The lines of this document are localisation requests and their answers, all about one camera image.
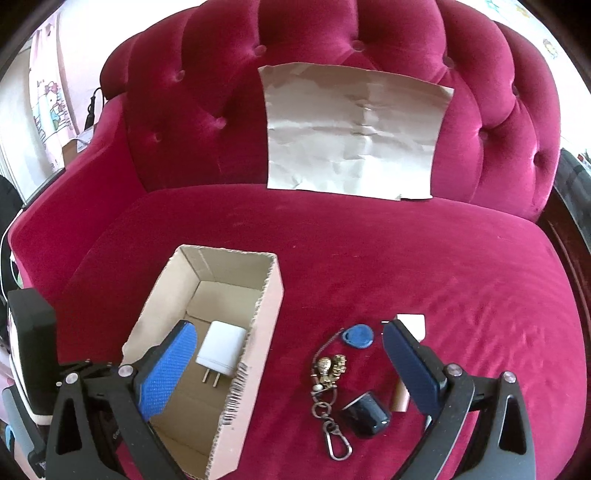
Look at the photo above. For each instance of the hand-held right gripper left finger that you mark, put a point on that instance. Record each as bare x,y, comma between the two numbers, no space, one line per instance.
171,369

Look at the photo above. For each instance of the red white small object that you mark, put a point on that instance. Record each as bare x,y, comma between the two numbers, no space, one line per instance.
582,157

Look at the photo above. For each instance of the brown lipstick tube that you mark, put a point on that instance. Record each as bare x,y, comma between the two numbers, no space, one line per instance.
400,397

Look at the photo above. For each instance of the creased grey paper sheet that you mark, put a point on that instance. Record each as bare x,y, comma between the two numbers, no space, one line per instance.
351,134

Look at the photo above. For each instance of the red velvet tufted sofa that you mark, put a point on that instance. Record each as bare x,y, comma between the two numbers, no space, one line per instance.
369,258

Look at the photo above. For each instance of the blue key fob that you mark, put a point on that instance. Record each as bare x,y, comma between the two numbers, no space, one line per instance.
358,336

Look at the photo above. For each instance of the grey plaid blanket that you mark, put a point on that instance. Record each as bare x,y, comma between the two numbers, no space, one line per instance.
570,184

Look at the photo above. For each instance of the dark cloth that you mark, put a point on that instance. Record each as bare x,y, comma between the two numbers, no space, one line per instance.
9,189

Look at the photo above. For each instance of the black flat device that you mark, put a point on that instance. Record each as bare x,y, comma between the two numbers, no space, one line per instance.
44,184

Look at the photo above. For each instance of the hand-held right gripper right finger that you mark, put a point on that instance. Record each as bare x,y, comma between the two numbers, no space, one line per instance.
408,369

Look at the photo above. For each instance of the small white beige tube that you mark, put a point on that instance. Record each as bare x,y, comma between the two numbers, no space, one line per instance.
414,323

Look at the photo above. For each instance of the black jar white inside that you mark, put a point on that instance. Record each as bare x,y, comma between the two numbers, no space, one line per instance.
364,413

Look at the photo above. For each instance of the white wall charger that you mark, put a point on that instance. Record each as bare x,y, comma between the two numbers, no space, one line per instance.
220,346

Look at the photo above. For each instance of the small brown carton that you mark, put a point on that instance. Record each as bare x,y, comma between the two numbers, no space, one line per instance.
76,145

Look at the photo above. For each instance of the cartoon print curtain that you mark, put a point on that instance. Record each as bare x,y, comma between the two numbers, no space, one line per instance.
46,106

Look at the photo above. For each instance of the cardboard box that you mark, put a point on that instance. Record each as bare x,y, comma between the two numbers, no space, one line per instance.
265,314

